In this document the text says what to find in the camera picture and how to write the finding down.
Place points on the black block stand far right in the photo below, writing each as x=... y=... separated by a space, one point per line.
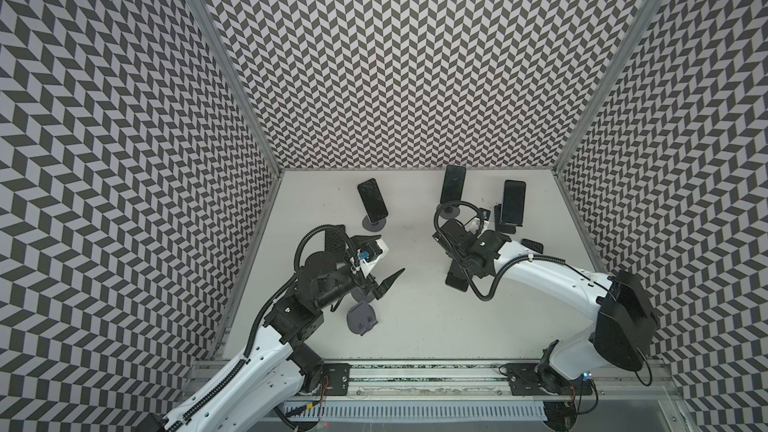
x=500 y=225

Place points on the aluminium corner post left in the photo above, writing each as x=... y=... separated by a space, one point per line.
x=214 y=40

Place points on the round grey stand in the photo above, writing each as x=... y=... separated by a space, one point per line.
x=361 y=318
x=361 y=296
x=373 y=226
x=448 y=212

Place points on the aluminium corner post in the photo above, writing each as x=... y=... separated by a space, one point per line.
x=214 y=40
x=638 y=27

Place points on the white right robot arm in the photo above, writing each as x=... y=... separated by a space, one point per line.
x=623 y=320

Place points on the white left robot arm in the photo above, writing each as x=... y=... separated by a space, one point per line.
x=276 y=363

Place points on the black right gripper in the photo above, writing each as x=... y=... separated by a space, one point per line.
x=447 y=234

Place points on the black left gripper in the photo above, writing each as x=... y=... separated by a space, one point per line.
x=369 y=287

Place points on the green-edged phone on round stand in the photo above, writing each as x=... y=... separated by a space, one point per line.
x=453 y=184

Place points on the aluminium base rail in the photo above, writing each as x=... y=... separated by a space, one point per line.
x=483 y=379

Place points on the aluminium corner post right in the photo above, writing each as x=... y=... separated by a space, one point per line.
x=638 y=27

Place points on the dark phone on block stand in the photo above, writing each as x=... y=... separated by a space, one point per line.
x=513 y=202

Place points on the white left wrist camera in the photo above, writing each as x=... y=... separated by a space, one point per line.
x=370 y=249

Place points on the white slotted cable duct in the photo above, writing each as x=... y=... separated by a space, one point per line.
x=425 y=411

